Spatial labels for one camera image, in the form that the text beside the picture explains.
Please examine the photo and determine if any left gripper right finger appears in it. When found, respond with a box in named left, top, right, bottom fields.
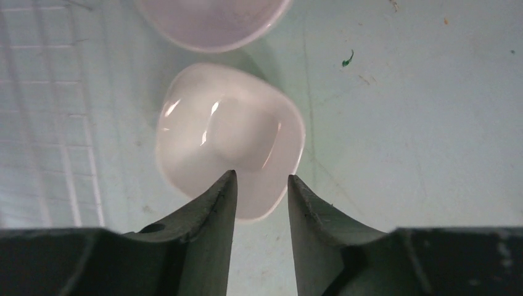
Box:
left=287, top=175, right=522, bottom=295

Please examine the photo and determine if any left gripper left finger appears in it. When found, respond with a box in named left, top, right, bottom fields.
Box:
left=1, top=170, right=237, bottom=295

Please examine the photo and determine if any white wire dish rack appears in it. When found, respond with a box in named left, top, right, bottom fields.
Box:
left=1, top=1, right=105, bottom=228

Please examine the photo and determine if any white bowl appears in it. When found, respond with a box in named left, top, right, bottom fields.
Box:
left=136, top=0, right=293, bottom=53

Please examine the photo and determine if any green bowl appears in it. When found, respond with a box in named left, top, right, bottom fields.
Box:
left=155, top=63, right=306, bottom=223

